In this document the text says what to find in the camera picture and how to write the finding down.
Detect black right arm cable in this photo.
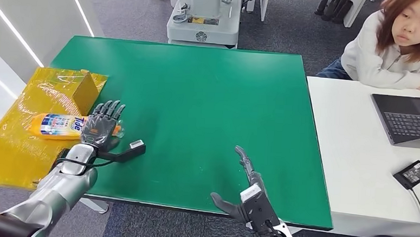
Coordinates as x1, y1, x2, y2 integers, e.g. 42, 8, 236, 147
261, 219, 299, 237

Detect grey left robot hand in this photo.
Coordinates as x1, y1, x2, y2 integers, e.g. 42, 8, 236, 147
80, 98, 127, 151

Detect yellow taped cardboard box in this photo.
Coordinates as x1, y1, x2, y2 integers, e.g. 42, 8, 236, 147
0, 64, 109, 194

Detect white table foot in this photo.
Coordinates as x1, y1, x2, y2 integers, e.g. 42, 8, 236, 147
79, 197, 110, 215

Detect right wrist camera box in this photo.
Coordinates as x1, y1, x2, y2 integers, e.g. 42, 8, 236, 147
238, 183, 282, 232

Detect white machine base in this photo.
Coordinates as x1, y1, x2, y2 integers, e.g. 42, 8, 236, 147
166, 0, 243, 49

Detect person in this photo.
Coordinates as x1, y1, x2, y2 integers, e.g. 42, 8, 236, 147
315, 0, 420, 95

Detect white wall light strip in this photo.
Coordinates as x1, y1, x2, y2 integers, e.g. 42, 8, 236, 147
0, 63, 20, 100
62, 0, 97, 37
0, 0, 48, 67

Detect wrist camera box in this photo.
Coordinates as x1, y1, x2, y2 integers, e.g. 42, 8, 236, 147
238, 183, 282, 232
98, 138, 147, 164

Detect orange detergent bottle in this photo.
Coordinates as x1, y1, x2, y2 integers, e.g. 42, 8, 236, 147
29, 112, 125, 144

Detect black power adapter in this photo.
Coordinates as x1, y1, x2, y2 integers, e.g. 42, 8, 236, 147
392, 159, 420, 191

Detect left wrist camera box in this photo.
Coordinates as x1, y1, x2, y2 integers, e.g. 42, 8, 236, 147
98, 138, 147, 164

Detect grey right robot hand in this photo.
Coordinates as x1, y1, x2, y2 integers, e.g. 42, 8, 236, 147
209, 144, 271, 225

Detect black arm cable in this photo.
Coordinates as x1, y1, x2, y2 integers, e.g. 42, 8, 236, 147
53, 156, 115, 171
261, 219, 299, 237

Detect white cabinet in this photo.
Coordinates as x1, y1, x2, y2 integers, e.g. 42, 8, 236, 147
344, 0, 369, 29

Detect dark grey laptop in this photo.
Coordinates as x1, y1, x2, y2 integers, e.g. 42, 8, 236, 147
368, 93, 420, 150

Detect black boot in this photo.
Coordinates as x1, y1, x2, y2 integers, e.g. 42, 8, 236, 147
314, 0, 329, 17
322, 0, 354, 25

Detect white furniture panel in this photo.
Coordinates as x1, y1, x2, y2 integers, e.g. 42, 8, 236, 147
244, 0, 271, 23

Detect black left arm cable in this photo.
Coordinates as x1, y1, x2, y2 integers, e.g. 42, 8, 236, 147
53, 156, 115, 171

